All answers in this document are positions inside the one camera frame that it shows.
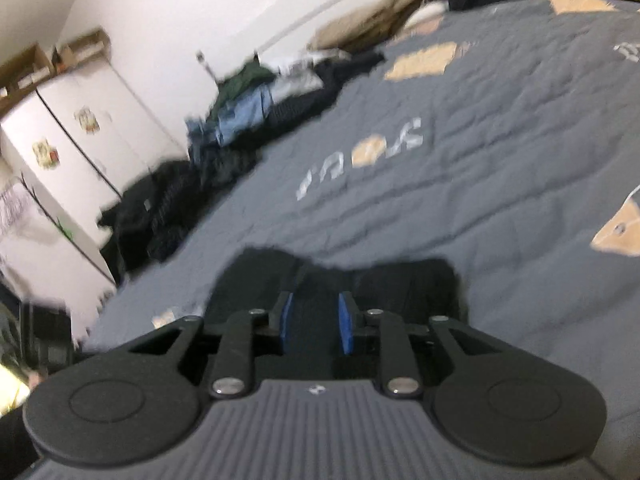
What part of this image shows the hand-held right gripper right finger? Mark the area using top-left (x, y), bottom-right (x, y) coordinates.
top-left (336, 290), bottom-right (501, 401)

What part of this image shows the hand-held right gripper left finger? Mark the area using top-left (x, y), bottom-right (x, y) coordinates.
top-left (120, 290), bottom-right (297, 401)

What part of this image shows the black t-shirt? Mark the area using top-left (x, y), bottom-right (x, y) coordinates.
top-left (204, 246), bottom-right (472, 382)

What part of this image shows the navy striped garment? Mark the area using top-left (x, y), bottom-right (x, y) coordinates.
top-left (149, 174), bottom-right (202, 242)

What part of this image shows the grey printed quilt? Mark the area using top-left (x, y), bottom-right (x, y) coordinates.
top-left (75, 0), bottom-right (640, 480)

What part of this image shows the black jacket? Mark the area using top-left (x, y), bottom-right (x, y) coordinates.
top-left (96, 159), bottom-right (212, 274)

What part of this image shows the blue denim garment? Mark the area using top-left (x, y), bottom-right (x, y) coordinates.
top-left (184, 116), bottom-right (222, 159)

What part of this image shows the light blue shirt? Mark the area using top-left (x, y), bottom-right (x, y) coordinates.
top-left (214, 86), bottom-right (274, 147)

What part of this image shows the black dotted garment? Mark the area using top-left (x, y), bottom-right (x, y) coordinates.
top-left (269, 89), bottom-right (342, 127)

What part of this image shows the white wardrobe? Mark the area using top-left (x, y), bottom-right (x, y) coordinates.
top-left (0, 64), bottom-right (187, 322)

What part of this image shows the dark green garment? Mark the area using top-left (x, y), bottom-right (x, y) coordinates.
top-left (214, 59), bottom-right (277, 117)

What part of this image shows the white grey garment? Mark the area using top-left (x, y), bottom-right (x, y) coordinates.
top-left (271, 51), bottom-right (352, 97)

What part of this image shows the black knit garment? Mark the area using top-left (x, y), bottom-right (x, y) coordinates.
top-left (319, 49), bottom-right (387, 87)

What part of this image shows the black stand on pole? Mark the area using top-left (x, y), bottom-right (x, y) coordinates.
top-left (195, 49), bottom-right (222, 92)

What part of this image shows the cartoon sticker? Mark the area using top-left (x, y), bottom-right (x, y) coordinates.
top-left (74, 107), bottom-right (102, 135)
top-left (31, 140), bottom-right (62, 171)

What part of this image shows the tan coat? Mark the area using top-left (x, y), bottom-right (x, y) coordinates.
top-left (306, 0), bottom-right (447, 54)

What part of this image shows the cardboard box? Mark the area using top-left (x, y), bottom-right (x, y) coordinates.
top-left (0, 44), bottom-right (54, 102)
top-left (51, 29), bottom-right (112, 69)

